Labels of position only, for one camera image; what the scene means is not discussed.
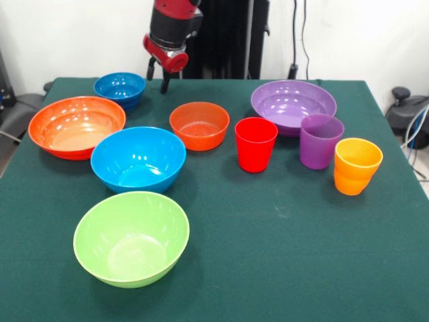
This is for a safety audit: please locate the green bowl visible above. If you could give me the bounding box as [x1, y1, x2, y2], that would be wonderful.
[72, 191, 191, 289]

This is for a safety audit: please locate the dark green table cloth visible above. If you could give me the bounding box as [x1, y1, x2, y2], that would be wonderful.
[0, 77, 429, 322]

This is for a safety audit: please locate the bundle of floor cables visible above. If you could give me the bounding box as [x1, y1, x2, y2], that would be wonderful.
[400, 107, 429, 184]

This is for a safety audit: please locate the black chair base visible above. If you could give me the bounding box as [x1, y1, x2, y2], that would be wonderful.
[385, 86, 429, 150]

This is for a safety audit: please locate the large light blue bowl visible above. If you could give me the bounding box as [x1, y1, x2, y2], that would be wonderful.
[90, 126, 187, 195]

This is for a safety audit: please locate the small orange bowl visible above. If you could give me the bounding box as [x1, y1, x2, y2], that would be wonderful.
[169, 101, 231, 152]

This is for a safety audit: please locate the grey office chair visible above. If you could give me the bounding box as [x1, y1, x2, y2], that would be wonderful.
[0, 93, 46, 142]

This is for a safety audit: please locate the black cable with plug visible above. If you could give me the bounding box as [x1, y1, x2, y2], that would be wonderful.
[288, 0, 300, 80]

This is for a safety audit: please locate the orange cup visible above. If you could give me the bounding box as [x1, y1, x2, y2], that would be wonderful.
[333, 137, 384, 197]

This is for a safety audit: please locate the red cup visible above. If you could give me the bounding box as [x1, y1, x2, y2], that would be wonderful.
[234, 117, 279, 174]

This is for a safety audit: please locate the purple bowl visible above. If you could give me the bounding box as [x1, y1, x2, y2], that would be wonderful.
[250, 79, 337, 138]

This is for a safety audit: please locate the small dark blue bowl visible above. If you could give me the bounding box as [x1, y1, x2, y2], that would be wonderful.
[93, 71, 147, 111]

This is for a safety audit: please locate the purple cup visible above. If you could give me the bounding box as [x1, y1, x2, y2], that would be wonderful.
[299, 113, 346, 171]

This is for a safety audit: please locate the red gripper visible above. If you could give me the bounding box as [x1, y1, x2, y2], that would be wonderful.
[143, 33, 190, 95]

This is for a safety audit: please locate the black equipment stand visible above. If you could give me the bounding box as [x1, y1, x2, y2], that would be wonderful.
[0, 50, 15, 111]

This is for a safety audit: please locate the large orange bowl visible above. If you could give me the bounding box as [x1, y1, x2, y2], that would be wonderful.
[27, 95, 127, 161]

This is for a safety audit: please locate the thin black cable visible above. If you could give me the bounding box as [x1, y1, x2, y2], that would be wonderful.
[301, 0, 322, 85]

